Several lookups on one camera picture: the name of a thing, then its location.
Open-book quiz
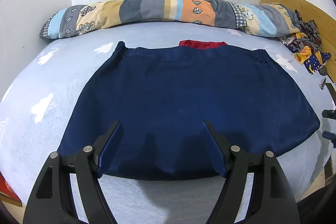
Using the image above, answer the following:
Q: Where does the navy blue jacket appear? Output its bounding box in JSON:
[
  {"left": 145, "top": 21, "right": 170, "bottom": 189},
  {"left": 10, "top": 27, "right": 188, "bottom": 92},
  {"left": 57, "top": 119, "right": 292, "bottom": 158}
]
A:
[{"left": 58, "top": 42, "right": 320, "bottom": 180}]

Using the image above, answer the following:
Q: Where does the long patchwork striped pillow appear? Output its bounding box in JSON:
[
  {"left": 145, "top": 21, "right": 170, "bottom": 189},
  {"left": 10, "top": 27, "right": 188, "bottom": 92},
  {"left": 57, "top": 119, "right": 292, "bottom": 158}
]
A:
[{"left": 40, "top": 0, "right": 301, "bottom": 39}]

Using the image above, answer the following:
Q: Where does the light blue cloud bedsheet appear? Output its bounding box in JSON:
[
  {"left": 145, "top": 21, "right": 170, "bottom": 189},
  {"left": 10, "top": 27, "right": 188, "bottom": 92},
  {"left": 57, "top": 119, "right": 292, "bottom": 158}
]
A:
[{"left": 1, "top": 22, "right": 335, "bottom": 223}]

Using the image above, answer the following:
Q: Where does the wooden headboard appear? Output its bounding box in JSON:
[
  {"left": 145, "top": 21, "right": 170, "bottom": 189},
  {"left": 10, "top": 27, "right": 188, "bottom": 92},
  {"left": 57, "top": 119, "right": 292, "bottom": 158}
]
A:
[{"left": 260, "top": 0, "right": 336, "bottom": 83}]

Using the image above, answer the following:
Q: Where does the red item under jacket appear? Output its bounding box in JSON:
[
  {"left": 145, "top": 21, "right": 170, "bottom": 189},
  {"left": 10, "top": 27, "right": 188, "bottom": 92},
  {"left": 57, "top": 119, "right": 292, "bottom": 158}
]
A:
[{"left": 179, "top": 40, "right": 228, "bottom": 50}]

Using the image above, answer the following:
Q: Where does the colourful patterned cloth pile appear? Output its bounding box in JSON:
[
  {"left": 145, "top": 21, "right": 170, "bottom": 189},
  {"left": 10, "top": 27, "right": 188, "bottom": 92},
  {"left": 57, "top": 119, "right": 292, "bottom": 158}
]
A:
[{"left": 278, "top": 10, "right": 331, "bottom": 76}]

